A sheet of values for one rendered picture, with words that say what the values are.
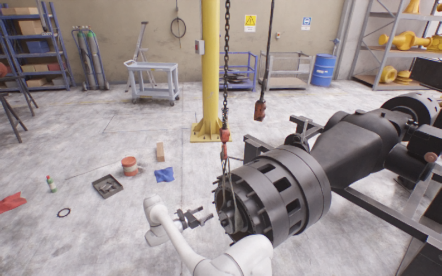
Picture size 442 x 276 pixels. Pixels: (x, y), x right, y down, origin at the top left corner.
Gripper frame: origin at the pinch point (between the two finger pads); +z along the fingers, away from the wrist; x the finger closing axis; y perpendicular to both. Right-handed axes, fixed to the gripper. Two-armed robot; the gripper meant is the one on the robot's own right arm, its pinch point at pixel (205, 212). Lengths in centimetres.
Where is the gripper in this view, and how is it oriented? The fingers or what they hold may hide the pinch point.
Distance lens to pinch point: 148.9
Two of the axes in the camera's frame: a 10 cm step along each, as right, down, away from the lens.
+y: 1.8, 9.6, 2.2
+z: 8.2, -2.7, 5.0
